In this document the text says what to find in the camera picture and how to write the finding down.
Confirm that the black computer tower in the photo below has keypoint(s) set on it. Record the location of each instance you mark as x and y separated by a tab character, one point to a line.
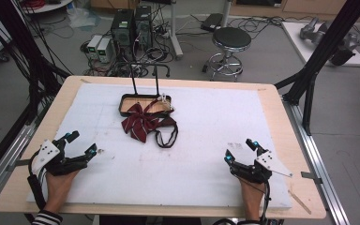
122	29
143	26

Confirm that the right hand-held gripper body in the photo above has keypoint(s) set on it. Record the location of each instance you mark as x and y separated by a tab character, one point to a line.
251	173

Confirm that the black metal frame post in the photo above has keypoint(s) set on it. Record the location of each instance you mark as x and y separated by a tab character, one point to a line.
322	53
28	56

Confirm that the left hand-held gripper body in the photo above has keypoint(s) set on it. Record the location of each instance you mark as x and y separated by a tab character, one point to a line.
59	164

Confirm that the grey metal bracket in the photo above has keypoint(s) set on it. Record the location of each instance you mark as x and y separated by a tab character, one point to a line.
20	163
311	177

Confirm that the black round stool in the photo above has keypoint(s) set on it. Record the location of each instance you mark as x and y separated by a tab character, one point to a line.
231	37

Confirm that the dark red striped bow tie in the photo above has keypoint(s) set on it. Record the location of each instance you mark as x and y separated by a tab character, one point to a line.
139	123

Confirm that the flat black box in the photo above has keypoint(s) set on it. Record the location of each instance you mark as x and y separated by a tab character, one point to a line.
212	22

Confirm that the person's right hand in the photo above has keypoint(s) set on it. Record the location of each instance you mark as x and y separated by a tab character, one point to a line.
253	197

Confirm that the white power supply unit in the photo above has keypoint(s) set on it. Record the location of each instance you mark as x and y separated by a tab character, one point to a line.
104	50
93	45

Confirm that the white foam mat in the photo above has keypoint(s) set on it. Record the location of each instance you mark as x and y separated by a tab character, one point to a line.
200	150

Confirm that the white floor board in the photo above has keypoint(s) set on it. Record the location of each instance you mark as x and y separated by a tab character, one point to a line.
296	37

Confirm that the clear plastic bag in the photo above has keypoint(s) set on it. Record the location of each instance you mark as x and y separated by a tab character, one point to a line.
82	17

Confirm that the black hanger stand with tray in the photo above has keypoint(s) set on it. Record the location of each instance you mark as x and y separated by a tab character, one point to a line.
137	97

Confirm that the person's left hand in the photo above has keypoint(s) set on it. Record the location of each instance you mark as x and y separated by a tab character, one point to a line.
57	187

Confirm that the white table leg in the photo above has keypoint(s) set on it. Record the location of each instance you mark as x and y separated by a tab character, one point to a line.
175	34

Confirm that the aluminium rail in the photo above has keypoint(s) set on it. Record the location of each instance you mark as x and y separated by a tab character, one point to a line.
318	156
9	153

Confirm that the thin wooden stick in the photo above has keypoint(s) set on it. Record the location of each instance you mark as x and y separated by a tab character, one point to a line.
300	202

